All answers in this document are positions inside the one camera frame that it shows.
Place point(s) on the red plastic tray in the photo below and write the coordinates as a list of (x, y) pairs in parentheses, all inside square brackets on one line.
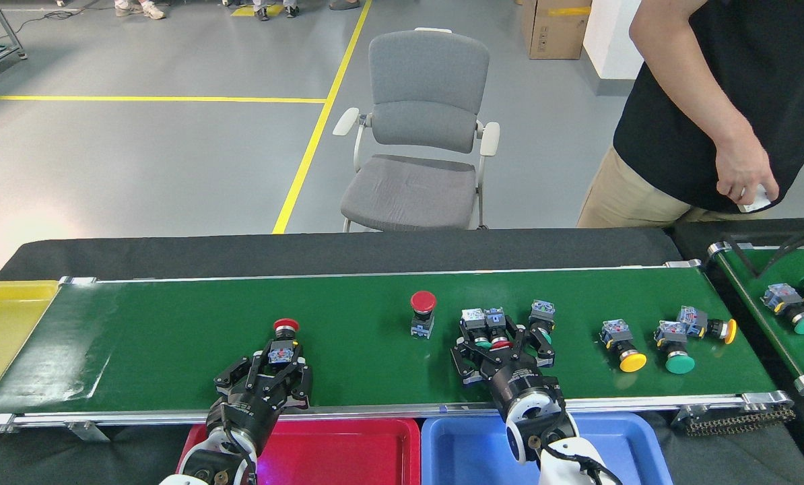
[(348, 458)]

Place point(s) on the long green conveyor belt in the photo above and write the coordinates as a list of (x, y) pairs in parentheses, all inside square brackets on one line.
[(173, 337)]

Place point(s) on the brown cardboard box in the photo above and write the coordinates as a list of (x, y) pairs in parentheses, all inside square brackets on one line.
[(557, 30)]

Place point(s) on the person's right hand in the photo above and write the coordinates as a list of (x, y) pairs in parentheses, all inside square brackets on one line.
[(742, 168)]

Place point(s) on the grey office chair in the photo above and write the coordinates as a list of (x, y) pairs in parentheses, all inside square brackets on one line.
[(429, 74)]

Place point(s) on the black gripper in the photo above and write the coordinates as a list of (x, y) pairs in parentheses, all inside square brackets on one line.
[(247, 414), (523, 384)]

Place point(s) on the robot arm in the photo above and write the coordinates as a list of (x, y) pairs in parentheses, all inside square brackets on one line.
[(543, 438), (207, 465)]

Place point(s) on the person's right forearm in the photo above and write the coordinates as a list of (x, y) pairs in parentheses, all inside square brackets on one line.
[(691, 87)]

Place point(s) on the yellow plastic tray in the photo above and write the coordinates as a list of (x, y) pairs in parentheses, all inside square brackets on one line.
[(5, 337)]

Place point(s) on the background person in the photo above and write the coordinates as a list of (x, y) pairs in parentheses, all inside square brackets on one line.
[(262, 13), (149, 10), (345, 5)]

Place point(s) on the blue plastic tray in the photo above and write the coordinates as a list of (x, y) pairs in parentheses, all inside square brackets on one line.
[(469, 458)]

